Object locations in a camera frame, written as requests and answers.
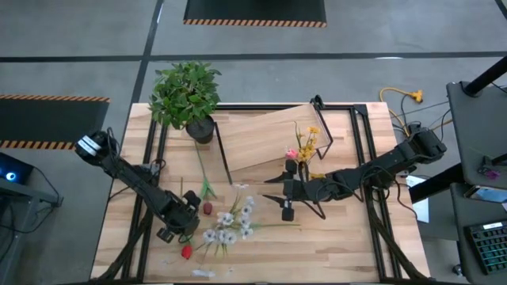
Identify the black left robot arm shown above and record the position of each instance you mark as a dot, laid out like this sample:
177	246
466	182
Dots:
130	178

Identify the black hazard-striped floor mat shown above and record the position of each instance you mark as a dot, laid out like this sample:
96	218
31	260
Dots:
253	10
47	118

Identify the wooden shelf with black frame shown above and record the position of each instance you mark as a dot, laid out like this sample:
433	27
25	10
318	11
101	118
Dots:
261	138

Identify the smooth clear glass vase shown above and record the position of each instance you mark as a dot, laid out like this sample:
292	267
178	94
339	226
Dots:
203	273

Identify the ribbed clear glass vase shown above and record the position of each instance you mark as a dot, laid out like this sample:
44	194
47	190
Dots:
304	169

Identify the dark grey desk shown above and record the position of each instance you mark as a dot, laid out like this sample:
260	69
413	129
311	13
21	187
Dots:
459	237
475	130

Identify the yellow artificial flower spray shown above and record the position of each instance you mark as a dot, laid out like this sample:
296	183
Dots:
307	152
317	175

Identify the flat tablet device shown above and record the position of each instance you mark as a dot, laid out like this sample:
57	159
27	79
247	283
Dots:
489	194

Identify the green plant in black pot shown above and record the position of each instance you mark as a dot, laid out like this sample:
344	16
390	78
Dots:
184	95

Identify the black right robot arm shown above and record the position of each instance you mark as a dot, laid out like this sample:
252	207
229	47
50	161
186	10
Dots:
388	162

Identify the pink artificial tulip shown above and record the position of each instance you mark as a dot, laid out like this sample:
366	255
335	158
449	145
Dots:
291	153

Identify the black computer keyboard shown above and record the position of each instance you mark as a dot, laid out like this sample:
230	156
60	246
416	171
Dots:
489	247

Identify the dark red artificial tulip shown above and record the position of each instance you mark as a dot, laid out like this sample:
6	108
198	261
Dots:
207	208

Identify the black round pole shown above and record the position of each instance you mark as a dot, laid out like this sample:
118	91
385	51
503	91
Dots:
487	75

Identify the black computer with blue light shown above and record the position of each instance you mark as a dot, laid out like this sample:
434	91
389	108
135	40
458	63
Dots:
16	170

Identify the black metal equipment stand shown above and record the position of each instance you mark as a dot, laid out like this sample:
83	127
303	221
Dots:
31	194

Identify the white artificial flower spray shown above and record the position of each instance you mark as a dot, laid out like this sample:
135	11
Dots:
226	218

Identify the white paper sheet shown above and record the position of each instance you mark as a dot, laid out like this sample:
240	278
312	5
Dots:
420	207

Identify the black aluminium rig frame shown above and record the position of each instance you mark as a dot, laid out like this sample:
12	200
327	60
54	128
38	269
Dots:
340	107

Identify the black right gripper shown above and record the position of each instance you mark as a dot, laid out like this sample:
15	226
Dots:
299	192

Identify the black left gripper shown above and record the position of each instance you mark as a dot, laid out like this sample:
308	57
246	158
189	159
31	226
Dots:
180	217

